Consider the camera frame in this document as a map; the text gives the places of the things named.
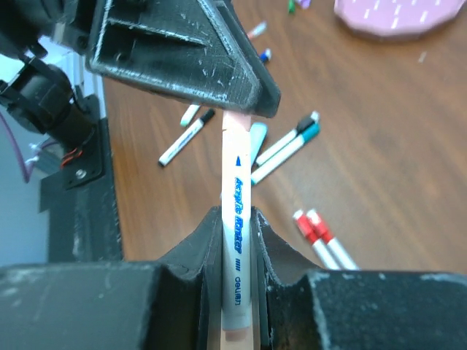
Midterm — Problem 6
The peach cap acrylic marker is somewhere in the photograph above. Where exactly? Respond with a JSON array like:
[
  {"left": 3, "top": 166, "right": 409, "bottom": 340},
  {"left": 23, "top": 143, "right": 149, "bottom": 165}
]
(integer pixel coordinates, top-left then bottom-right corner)
[{"left": 221, "top": 111, "right": 252, "bottom": 349}]

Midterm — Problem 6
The light blue highlighter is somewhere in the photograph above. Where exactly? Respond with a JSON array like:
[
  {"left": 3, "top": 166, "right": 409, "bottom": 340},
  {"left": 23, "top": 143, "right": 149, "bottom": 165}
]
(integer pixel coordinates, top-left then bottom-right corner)
[{"left": 250, "top": 122, "right": 268, "bottom": 166}]

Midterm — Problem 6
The purple highlighter cap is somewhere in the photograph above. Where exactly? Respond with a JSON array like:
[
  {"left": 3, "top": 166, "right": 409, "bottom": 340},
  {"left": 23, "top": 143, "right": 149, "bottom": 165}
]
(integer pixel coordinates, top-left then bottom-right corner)
[{"left": 296, "top": 0, "right": 312, "bottom": 9}]

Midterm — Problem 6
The teal cap whiteboard marker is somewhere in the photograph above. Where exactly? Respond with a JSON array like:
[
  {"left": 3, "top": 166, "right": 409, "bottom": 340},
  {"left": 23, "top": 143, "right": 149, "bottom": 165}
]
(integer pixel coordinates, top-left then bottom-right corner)
[{"left": 251, "top": 123, "right": 320, "bottom": 185}]

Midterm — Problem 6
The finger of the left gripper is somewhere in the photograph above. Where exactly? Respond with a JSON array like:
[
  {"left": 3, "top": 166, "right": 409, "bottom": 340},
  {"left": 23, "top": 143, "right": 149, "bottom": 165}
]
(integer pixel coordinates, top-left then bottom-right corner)
[
  {"left": 85, "top": 0, "right": 263, "bottom": 114},
  {"left": 204, "top": 1, "right": 281, "bottom": 118}
]

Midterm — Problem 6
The blue cap marker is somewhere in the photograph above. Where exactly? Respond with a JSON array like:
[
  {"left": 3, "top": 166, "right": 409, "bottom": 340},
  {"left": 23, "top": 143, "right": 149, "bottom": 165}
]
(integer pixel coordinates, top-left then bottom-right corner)
[{"left": 259, "top": 48, "right": 272, "bottom": 63}]

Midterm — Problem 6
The black cap whiteboard marker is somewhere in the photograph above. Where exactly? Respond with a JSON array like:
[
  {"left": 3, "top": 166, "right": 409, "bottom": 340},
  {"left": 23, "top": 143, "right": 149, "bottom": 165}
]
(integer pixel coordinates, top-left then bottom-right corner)
[{"left": 255, "top": 111, "right": 320, "bottom": 166}]

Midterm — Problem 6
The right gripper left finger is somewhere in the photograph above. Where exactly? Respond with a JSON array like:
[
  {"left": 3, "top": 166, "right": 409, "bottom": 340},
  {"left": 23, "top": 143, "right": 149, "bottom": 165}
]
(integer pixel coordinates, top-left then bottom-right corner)
[{"left": 1, "top": 207, "right": 222, "bottom": 349}]

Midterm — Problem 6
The red marker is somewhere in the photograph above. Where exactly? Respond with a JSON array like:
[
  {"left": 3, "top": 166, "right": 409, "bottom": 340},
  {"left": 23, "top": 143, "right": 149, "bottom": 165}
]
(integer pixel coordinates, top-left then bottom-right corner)
[
  {"left": 306, "top": 209, "right": 360, "bottom": 271},
  {"left": 293, "top": 209, "right": 340, "bottom": 270}
]

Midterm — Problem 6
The black cap marker lower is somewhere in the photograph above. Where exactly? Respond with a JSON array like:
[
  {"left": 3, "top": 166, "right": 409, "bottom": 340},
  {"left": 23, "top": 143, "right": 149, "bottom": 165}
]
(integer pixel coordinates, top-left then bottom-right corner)
[{"left": 158, "top": 109, "right": 215, "bottom": 166}]

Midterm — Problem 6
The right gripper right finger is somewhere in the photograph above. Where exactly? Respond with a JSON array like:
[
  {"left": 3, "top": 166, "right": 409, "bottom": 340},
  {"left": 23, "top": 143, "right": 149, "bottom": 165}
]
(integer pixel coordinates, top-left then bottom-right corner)
[{"left": 251, "top": 209, "right": 466, "bottom": 349}]

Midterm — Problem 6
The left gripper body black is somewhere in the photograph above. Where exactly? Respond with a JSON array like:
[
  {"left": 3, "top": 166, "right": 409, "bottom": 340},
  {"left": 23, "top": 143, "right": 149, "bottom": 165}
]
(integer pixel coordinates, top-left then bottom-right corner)
[{"left": 1, "top": 1, "right": 96, "bottom": 146}]

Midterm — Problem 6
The green marker cap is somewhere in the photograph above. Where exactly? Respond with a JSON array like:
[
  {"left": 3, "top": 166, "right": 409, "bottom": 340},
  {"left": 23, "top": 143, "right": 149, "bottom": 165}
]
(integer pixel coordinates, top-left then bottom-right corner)
[{"left": 287, "top": 0, "right": 296, "bottom": 14}]

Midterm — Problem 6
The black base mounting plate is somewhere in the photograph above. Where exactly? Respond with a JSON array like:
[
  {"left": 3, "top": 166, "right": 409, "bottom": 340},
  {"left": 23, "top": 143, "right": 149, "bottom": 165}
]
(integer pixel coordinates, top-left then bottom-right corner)
[{"left": 39, "top": 118, "right": 123, "bottom": 263}]

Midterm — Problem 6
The pink polka dot plate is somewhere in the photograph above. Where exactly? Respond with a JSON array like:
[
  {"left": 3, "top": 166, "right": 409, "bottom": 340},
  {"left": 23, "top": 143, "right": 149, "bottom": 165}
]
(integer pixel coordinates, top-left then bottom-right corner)
[{"left": 333, "top": 0, "right": 465, "bottom": 38}]

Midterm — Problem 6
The red clear pen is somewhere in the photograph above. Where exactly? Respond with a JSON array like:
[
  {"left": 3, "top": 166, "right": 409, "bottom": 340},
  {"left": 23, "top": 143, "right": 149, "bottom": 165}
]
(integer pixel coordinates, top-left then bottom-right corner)
[{"left": 247, "top": 21, "right": 267, "bottom": 39}]

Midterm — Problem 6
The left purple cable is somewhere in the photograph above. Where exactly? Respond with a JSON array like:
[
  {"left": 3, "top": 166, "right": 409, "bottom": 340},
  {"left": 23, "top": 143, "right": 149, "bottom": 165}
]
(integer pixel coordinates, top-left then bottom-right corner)
[{"left": 0, "top": 112, "right": 55, "bottom": 183}]

